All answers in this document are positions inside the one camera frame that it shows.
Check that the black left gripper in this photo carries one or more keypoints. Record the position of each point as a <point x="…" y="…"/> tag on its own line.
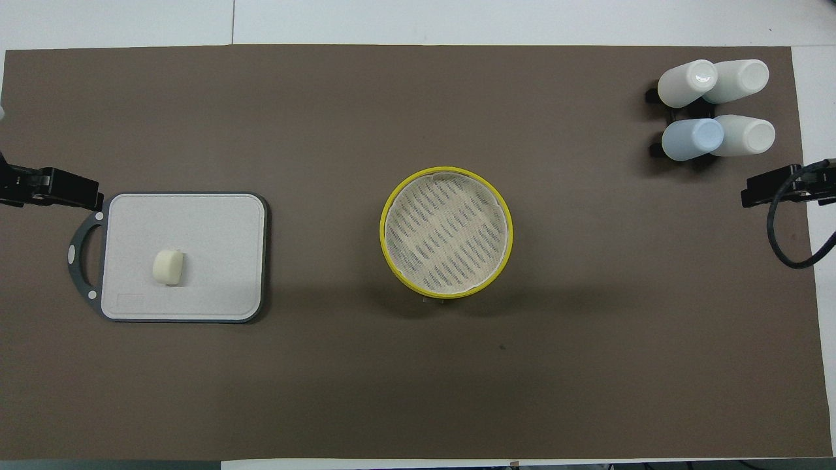
<point x="19" y="186"/>

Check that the white plastic cup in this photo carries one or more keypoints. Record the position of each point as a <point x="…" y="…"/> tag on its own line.
<point x="748" y="136"/>
<point x="682" y="88"/>
<point x="744" y="78"/>

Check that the black cup rack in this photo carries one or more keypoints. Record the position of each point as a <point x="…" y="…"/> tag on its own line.
<point x="653" y="96"/>

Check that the brown table mat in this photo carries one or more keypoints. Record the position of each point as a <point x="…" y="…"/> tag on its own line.
<point x="418" y="391"/>

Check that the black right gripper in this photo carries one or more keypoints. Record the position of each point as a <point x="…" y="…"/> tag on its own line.
<point x="816" y="186"/>

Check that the white steamer liner paper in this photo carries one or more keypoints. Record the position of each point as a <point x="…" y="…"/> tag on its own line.
<point x="444" y="235"/>

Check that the white steamed bun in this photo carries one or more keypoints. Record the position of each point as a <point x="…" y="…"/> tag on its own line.
<point x="168" y="267"/>

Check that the light blue plastic cup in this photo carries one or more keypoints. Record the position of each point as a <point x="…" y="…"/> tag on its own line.
<point x="689" y="140"/>

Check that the yellow steamer tier with liner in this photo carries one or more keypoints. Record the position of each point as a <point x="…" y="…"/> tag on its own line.
<point x="385" y="228"/>

